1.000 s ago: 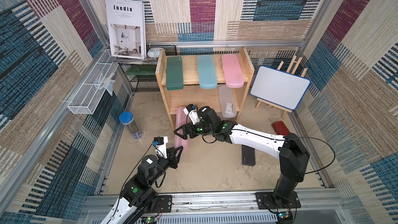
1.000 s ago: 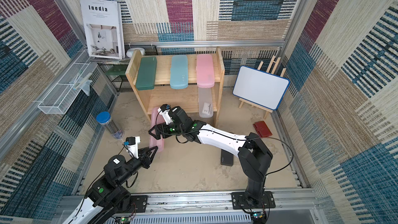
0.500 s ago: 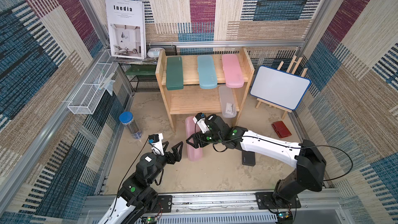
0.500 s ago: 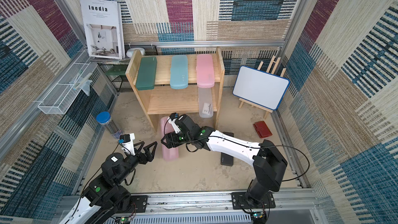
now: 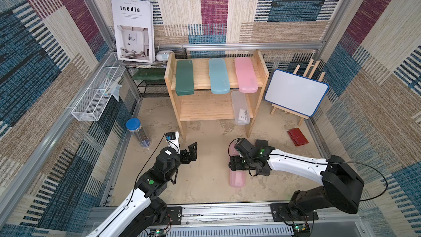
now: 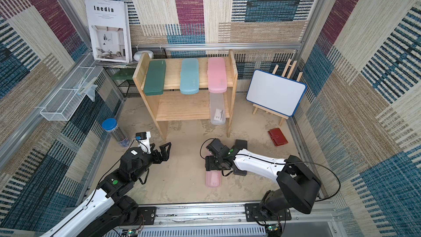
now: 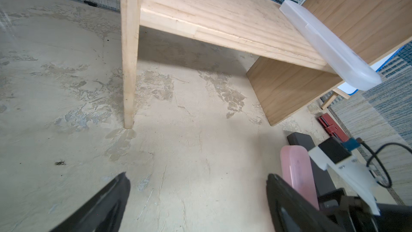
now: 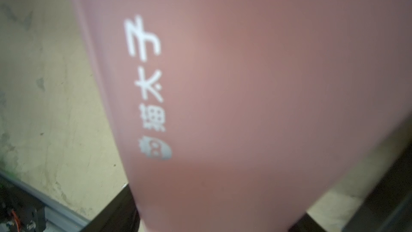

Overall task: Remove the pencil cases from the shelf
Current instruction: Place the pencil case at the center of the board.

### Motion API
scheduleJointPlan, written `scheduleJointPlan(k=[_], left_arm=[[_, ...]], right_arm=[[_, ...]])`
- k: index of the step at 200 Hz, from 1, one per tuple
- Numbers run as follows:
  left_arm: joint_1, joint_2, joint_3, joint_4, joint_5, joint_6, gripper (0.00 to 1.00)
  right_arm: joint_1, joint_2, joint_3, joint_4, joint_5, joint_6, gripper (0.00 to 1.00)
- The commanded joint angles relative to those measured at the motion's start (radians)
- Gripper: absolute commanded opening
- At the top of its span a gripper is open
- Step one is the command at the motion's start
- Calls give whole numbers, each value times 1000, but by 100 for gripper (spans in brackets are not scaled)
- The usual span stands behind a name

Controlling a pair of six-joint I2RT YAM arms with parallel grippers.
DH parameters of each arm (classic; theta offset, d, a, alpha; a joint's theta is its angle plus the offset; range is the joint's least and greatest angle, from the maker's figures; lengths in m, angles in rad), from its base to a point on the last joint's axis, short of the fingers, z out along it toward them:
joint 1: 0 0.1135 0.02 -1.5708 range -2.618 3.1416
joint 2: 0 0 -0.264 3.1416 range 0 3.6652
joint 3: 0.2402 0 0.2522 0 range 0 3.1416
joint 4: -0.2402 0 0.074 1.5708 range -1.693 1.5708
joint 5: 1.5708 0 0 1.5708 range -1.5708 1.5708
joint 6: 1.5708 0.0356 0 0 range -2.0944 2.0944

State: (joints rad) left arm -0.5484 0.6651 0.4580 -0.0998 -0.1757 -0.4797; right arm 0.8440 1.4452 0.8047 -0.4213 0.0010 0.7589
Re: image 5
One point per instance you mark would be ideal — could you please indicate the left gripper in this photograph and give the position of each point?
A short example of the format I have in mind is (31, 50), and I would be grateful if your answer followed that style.
(186, 159)

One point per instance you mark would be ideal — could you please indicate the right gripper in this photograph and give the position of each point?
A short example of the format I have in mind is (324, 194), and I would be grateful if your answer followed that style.
(235, 163)

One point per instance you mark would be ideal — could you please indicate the translucent pink pencil case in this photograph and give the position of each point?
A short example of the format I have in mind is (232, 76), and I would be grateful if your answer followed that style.
(237, 179)

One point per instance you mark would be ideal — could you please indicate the clear frosted pencil case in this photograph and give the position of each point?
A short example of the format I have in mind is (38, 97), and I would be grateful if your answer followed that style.
(240, 108)

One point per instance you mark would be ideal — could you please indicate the light blue pencil case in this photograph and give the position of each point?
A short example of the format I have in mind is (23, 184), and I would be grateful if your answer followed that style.
(219, 78)

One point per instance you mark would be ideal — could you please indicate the dark green pencil case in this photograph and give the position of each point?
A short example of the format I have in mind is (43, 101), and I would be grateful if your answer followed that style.
(184, 78)

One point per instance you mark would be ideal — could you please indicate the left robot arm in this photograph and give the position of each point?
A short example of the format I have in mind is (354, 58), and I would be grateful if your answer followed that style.
(143, 207)

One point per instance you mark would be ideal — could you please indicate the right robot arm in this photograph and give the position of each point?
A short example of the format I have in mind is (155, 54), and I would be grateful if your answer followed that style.
(339, 186)

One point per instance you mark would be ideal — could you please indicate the wooden two-tier shelf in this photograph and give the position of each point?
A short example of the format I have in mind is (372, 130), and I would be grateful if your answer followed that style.
(200, 89)

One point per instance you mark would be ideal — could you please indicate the pink opaque pencil case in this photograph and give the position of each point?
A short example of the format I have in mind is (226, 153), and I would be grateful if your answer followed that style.
(246, 77)

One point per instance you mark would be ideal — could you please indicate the blue-lidded clear jar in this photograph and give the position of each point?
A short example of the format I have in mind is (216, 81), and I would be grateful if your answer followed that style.
(136, 129)

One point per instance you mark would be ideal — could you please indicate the red wallet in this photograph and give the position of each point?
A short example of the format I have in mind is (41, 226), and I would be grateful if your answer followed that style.
(297, 137)

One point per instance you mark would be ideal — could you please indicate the green tray on stand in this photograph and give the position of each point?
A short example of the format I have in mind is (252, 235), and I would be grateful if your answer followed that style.
(149, 74)

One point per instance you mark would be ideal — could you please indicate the blue-framed whiteboard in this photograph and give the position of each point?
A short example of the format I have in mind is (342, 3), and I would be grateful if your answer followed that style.
(296, 93)

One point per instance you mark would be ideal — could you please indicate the white round device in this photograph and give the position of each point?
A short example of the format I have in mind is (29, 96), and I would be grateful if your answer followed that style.
(163, 55)

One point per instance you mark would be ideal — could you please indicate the small wooden easel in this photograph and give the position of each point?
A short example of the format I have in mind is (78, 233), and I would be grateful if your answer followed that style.
(308, 73)

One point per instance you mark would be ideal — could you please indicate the Inedia magazine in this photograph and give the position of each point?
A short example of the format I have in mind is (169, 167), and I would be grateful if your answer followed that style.
(133, 26)

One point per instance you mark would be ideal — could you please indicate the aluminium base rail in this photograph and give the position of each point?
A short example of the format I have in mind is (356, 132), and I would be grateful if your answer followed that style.
(255, 219)

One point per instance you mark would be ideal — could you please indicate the white wire basket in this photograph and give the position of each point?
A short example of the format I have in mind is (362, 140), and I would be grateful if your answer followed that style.
(96, 97)

